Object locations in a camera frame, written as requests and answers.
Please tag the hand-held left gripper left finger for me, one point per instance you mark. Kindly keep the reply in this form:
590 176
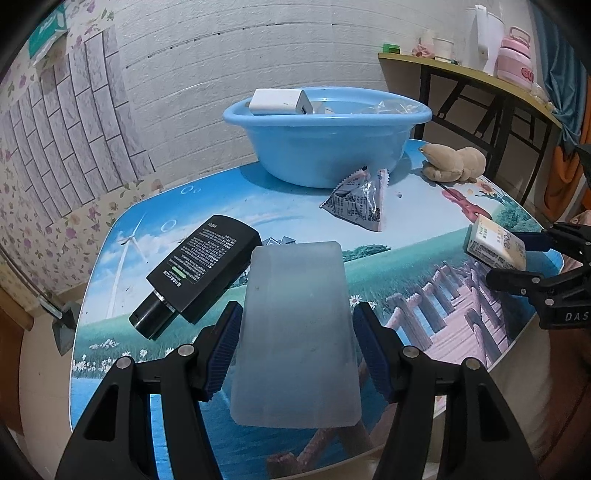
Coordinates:
226 346

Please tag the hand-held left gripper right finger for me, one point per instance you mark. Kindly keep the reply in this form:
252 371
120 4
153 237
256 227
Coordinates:
374 350

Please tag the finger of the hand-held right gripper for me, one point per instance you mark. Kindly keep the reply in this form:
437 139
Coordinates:
512 280
538 241

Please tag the white soap box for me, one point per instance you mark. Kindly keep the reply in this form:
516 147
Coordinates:
494 242

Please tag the clear plastic box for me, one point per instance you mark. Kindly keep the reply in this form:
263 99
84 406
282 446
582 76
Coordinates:
295 332

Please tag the blue plastic basin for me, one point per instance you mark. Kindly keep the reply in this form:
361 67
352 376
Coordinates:
323 147

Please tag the orange cloth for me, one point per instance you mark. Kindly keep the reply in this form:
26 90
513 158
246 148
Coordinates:
561 180

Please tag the black bottle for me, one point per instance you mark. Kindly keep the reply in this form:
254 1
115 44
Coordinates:
203 263

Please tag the brown plush toy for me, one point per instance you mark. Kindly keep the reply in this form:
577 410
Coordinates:
455 161

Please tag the silver snack packet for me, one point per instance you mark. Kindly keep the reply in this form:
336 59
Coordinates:
358 203

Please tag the blue curtain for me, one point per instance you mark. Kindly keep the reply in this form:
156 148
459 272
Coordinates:
563 69

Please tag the pink thermos jug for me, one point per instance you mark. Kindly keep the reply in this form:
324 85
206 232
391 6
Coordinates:
515 60

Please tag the yellow-topped side table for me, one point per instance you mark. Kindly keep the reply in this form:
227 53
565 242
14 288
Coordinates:
461 74

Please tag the clear plastic bag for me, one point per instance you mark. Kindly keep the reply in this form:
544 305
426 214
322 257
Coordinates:
392 106

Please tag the white kettle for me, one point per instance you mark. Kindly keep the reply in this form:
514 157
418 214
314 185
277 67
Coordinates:
482 37

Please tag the wooden door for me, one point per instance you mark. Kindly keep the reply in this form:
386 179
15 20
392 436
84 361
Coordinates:
14 332

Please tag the white paper cup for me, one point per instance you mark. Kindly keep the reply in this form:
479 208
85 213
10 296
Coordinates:
444 48

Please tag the pink cloth item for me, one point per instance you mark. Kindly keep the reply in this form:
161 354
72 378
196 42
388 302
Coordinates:
421 51

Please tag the small green box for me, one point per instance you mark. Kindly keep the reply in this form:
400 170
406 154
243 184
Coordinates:
391 47

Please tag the white rectangular box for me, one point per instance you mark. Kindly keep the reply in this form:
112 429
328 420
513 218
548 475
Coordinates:
277 101

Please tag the green tissue pack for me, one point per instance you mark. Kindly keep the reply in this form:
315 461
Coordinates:
46 32

